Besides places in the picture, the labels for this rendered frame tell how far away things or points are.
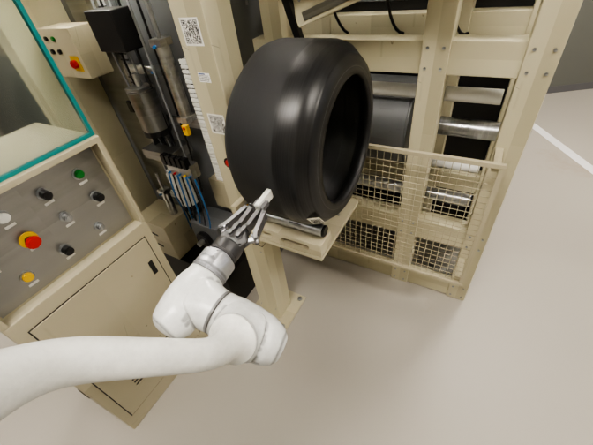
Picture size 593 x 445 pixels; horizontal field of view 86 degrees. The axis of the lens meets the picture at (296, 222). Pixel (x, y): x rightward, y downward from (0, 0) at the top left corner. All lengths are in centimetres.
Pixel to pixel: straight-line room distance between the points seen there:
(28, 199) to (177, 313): 69
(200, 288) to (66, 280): 70
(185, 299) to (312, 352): 124
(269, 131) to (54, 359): 63
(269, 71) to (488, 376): 168
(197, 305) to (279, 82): 58
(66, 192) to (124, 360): 86
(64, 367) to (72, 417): 170
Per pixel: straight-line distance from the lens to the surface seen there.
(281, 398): 181
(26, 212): 127
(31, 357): 50
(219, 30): 115
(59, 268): 137
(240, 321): 66
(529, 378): 203
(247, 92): 93
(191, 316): 73
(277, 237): 123
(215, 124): 124
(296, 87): 86
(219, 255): 77
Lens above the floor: 168
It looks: 41 degrees down
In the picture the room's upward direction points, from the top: 8 degrees counter-clockwise
